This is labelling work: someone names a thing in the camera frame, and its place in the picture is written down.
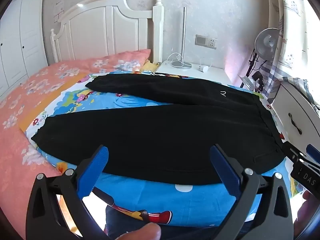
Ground silver desk lamp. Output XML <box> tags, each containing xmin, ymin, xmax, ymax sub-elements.
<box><xmin>172</xmin><ymin>7</ymin><xmax>192</xmax><ymax>70</ymax></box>

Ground white wooden headboard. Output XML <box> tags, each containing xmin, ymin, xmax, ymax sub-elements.
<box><xmin>50</xmin><ymin>0</ymin><xmax>165</xmax><ymax>64</ymax></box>

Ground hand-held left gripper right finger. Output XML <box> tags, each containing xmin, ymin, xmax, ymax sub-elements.
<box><xmin>209</xmin><ymin>143</ymin><xmax>293</xmax><ymax>240</ymax></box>

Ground plaid cloth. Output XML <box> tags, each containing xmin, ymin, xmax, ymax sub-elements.
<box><xmin>259</xmin><ymin>59</ymin><xmax>314</xmax><ymax>103</ymax></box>

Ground paper wall sticker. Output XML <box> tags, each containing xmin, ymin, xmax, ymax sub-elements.
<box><xmin>53</xmin><ymin>0</ymin><xmax>66</xmax><ymax>22</ymax></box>

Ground blue cartoon printed blanket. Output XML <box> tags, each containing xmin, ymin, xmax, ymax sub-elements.
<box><xmin>19</xmin><ymin>70</ymin><xmax>310</xmax><ymax>231</ymax></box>

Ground yellow pillow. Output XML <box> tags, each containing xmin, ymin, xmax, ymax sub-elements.
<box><xmin>139</xmin><ymin>59</ymin><xmax>160</xmax><ymax>73</ymax></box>

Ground standing fan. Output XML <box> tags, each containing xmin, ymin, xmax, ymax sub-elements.
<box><xmin>240</xmin><ymin>27</ymin><xmax>280</xmax><ymax>92</ymax></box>

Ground white bedside table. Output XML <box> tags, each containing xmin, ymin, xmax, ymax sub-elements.
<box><xmin>155</xmin><ymin>60</ymin><xmax>234</xmax><ymax>86</ymax></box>

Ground white wardrobe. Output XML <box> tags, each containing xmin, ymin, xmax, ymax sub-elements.
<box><xmin>0</xmin><ymin>0</ymin><xmax>49</xmax><ymax>98</ymax></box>

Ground person's right hand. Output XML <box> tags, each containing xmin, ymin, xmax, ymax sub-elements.
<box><xmin>296</xmin><ymin>189</ymin><xmax>320</xmax><ymax>240</ymax></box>

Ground white cable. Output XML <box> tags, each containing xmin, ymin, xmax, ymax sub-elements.
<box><xmin>166</xmin><ymin>52</ymin><xmax>184</xmax><ymax>66</ymax></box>

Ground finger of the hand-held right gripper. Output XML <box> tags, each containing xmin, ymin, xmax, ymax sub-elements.
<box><xmin>282</xmin><ymin>141</ymin><xmax>307</xmax><ymax>165</ymax></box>
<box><xmin>304</xmin><ymin>144</ymin><xmax>320</xmax><ymax>161</ymax></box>

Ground grey wall switch panel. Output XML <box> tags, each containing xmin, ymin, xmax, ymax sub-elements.
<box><xmin>195</xmin><ymin>34</ymin><xmax>209</xmax><ymax>47</ymax></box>

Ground white drawer cabinet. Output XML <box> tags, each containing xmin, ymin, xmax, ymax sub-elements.
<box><xmin>271</xmin><ymin>82</ymin><xmax>320</xmax><ymax>153</ymax></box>

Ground patterned white curtain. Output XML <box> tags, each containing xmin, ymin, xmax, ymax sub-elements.
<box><xmin>267</xmin><ymin>0</ymin><xmax>320</xmax><ymax>112</ymax></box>

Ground pink floral bedsheet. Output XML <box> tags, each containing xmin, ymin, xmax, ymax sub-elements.
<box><xmin>0</xmin><ymin>49</ymin><xmax>152</xmax><ymax>240</ymax></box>

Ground person's left hand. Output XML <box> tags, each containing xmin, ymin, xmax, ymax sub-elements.
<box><xmin>117</xmin><ymin>223</ymin><xmax>162</xmax><ymax>240</ymax></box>

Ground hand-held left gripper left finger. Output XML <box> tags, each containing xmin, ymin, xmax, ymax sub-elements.
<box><xmin>26</xmin><ymin>144</ymin><xmax>110</xmax><ymax>240</ymax></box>

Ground black pants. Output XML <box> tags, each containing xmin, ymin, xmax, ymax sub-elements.
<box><xmin>31</xmin><ymin>73</ymin><xmax>286</xmax><ymax>184</ymax></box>

